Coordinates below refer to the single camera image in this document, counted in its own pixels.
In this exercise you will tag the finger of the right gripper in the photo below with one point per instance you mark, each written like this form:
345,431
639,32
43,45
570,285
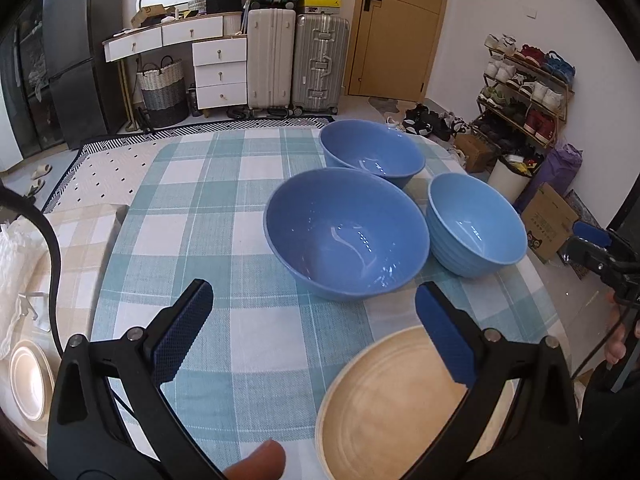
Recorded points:
585,232
591,254

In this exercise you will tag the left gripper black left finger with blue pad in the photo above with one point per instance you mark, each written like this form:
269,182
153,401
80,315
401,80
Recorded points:
87,438

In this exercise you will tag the light blue ribbed bowl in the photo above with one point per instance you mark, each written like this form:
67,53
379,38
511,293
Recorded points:
474,230

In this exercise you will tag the beige plate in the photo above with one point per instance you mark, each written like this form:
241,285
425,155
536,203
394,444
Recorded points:
385,408

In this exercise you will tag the large blue bowl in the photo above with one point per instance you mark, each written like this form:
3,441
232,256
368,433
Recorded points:
346,235

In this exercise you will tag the stack of small cream plates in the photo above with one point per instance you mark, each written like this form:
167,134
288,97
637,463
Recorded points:
31,380

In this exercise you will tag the right hand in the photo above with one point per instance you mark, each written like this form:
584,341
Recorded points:
614,348

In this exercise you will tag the left hand thumb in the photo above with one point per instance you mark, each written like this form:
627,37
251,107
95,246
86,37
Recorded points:
267,462

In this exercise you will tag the cardboard box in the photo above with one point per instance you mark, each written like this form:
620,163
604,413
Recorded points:
549,221

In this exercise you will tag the purple bag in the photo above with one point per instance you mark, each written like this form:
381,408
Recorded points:
558,170

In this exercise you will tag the white trash bin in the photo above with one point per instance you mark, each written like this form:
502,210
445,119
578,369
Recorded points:
509,178

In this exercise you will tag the metal phone stand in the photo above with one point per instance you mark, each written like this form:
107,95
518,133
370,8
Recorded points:
35,305

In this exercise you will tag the shoe rack with shoes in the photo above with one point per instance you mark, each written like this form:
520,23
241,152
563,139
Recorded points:
524,102

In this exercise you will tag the teal checked tablecloth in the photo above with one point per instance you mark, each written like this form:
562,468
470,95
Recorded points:
266,354

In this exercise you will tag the white bubble wrap bag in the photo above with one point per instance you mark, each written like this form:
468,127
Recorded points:
22,246

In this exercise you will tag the patterned rug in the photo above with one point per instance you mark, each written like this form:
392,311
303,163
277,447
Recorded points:
111,171

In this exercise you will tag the silver suitcase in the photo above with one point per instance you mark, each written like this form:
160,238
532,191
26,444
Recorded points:
319,61

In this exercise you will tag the woven laundry basket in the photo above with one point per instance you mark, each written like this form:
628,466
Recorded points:
163,91

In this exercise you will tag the white suitcase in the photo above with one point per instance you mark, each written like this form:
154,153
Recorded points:
270,51

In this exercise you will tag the white dresser with drawers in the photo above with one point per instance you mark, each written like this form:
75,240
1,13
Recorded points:
218,52

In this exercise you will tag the black refrigerator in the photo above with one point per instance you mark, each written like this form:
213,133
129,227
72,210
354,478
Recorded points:
85,88

